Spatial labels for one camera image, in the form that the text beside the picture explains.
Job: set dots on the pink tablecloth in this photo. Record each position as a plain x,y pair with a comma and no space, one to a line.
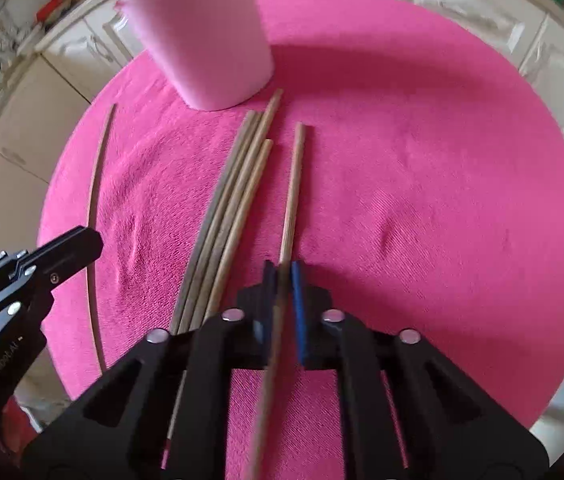
411,185

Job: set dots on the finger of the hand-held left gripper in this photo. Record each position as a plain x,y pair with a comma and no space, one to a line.
69,250

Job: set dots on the pile of wooden chopsticks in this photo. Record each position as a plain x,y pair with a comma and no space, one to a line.
232,200

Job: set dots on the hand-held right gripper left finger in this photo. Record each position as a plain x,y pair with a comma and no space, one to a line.
267,292

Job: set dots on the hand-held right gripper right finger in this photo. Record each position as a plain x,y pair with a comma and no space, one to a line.
298,305

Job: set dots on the thin wooden chopstick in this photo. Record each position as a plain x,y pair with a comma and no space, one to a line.
292,200
98,170

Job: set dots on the red container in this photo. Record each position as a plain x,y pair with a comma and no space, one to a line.
52,7

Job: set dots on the pink cup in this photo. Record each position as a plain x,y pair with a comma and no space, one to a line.
202,45

